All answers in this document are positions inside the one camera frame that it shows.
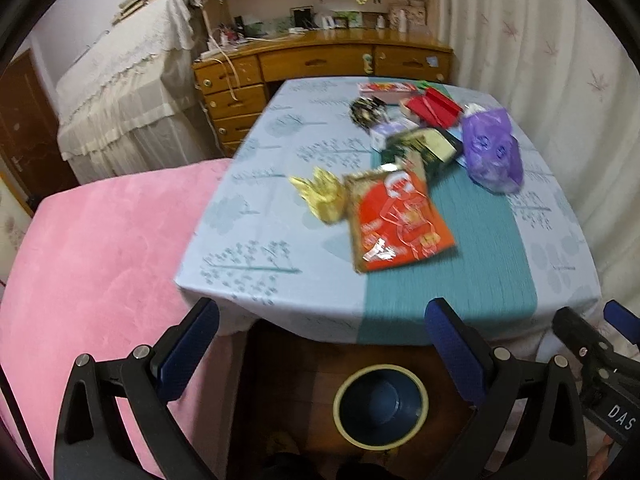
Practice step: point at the brown wooden door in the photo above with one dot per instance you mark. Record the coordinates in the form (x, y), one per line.
(29, 133)

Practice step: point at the white small box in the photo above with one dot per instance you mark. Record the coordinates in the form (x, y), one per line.
(383, 133)

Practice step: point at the teal striped table runner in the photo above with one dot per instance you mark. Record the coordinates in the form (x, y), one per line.
(485, 277)

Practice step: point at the purple plastic bag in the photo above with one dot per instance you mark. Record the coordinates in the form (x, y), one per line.
(492, 154)

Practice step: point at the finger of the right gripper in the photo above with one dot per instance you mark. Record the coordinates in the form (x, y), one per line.
(578, 336)
(623, 320)

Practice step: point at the white floral curtain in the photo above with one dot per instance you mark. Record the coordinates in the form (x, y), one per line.
(569, 83)

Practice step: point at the pink bed blanket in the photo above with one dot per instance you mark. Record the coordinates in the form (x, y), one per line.
(95, 274)

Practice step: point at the blue trash bin cream rim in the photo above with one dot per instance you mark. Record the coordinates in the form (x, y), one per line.
(380, 407)

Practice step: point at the white lace covered cabinet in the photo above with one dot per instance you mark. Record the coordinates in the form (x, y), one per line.
(130, 103)

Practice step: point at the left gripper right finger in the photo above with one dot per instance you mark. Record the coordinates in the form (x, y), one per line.
(527, 420)

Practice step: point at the black gold crumpled wrapper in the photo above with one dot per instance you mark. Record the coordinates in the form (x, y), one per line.
(368, 112)

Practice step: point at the red white long box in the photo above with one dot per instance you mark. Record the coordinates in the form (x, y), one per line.
(393, 88)

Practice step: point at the red snack wrapper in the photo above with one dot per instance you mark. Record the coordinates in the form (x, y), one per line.
(392, 220)

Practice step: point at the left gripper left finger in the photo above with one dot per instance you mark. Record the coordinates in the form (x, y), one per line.
(92, 441)

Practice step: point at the wooden desk with drawers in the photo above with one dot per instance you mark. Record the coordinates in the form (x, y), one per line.
(236, 87)

